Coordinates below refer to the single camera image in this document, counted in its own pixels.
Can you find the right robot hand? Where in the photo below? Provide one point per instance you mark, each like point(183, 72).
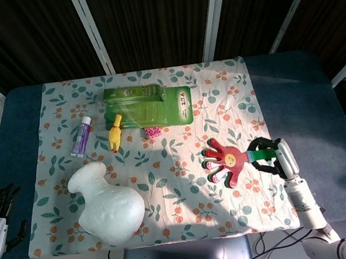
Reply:
point(287, 160)

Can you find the yellow rubber chicken toy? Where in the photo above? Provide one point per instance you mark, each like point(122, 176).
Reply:
point(115, 135)

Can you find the floral print tablecloth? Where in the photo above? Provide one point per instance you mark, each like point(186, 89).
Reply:
point(177, 166)

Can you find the green blister package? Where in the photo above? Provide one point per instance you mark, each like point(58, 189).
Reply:
point(152, 113)

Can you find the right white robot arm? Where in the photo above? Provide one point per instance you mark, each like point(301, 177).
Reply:
point(305, 205)

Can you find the purple tube with white cap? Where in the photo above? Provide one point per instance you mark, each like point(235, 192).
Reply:
point(81, 136)

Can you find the pink patterned block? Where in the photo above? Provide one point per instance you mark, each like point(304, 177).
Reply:
point(153, 132)

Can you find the white foam vase shape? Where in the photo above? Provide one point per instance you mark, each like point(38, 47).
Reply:
point(109, 205)

